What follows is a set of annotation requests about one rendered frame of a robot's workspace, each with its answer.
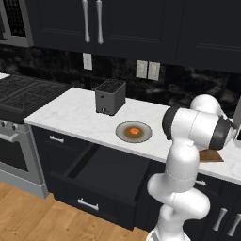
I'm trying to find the orange brown meat piece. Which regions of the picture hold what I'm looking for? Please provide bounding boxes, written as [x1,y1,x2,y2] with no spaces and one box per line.
[123,126,144,139]

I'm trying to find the grey round plate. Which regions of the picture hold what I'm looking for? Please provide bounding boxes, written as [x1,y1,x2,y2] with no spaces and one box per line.
[115,120,153,144]

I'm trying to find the small black drawer front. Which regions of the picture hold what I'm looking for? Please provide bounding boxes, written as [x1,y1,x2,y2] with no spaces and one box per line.
[31,125,91,158]

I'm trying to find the open black drawer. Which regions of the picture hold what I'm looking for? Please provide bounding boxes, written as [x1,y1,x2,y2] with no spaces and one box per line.
[49,142,152,232]

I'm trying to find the wooden cutting board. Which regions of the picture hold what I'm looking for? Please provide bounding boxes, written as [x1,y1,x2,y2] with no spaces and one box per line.
[199,148,225,164]

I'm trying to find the dark grey toaster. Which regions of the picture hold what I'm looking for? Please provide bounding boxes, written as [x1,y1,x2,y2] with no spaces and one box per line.
[95,78,127,117]

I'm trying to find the black upper cabinet door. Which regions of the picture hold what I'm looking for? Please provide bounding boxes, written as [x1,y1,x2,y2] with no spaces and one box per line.
[93,0,186,66]
[175,0,241,75]
[25,0,97,55]

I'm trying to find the black cabinet door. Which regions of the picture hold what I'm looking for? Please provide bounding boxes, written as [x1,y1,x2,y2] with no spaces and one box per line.
[219,196,241,241]
[183,191,232,241]
[25,0,97,55]
[175,0,241,75]
[93,0,186,66]

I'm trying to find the steel gas range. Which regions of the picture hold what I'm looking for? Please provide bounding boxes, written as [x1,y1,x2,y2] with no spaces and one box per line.
[0,72,73,200]

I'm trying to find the black lower cabinet door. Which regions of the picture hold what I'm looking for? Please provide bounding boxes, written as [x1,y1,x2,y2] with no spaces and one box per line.
[183,191,232,241]
[219,196,241,241]

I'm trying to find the steel microwave oven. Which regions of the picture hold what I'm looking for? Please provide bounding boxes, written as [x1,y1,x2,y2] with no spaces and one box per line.
[0,0,35,48]

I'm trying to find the short silver drawer handle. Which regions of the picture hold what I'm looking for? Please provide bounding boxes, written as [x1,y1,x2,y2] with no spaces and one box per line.
[194,178,207,188]
[48,135,65,144]

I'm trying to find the single white wall outlet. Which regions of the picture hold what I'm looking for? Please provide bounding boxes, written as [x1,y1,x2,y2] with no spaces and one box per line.
[82,52,94,72]

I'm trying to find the silver open drawer handle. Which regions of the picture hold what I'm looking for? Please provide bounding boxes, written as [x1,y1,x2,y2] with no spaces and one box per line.
[76,198,100,212]

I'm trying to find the long silver cabinet handle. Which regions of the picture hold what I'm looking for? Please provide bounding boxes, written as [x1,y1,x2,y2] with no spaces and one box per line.
[81,0,91,44]
[95,0,104,45]

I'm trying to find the silver oven door handle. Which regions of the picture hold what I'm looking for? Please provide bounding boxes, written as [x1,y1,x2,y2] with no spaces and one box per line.
[0,131,21,143]

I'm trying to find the silver lower cabinet handle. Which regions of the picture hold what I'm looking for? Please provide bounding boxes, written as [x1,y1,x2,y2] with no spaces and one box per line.
[227,213,241,238]
[212,207,229,233]

